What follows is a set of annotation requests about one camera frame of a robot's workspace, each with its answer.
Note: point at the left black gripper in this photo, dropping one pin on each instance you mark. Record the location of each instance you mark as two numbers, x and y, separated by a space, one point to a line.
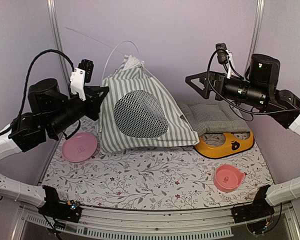
95 99

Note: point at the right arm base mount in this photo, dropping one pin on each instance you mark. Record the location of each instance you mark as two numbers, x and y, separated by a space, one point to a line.
247 212

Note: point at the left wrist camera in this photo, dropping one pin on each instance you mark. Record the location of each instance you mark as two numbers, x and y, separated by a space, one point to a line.
79 76

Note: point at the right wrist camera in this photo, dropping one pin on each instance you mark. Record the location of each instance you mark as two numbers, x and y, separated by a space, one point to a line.
225 58

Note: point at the pink bowl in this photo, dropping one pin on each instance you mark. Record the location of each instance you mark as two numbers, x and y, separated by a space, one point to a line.
227 178

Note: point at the left aluminium frame post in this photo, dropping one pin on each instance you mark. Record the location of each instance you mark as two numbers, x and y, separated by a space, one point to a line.
51 7

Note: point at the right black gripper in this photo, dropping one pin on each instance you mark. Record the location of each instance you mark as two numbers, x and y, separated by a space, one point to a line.
221 78

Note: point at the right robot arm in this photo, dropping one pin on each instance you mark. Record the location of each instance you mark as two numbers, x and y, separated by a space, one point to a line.
258 90

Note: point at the aluminium frame post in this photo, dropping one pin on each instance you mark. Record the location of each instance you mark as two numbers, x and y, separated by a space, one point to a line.
258 18
51 7

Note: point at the striped pet tent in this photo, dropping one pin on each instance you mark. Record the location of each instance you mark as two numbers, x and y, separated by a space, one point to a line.
139 111

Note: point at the pink plate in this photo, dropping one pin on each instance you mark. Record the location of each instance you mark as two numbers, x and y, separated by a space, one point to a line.
80 147

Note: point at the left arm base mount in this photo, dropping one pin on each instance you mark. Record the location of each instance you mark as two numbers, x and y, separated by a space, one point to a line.
61 211

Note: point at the green checkered cushion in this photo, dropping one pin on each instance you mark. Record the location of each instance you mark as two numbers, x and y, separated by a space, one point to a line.
206 117

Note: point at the floral table mat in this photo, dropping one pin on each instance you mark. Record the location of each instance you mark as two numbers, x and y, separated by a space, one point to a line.
175 178

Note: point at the front aluminium rail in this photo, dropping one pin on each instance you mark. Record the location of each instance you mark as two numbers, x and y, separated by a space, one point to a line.
182 216

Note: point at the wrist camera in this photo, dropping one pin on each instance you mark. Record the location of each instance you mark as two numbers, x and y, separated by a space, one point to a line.
79 76
225 58

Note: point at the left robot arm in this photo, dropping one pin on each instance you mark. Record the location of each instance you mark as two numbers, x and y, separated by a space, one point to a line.
51 114

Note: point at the right aluminium frame post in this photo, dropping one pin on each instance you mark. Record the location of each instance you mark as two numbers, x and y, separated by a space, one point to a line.
258 18

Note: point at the yellow double bowl holder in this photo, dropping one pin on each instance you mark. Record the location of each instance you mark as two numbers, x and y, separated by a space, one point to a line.
231 146

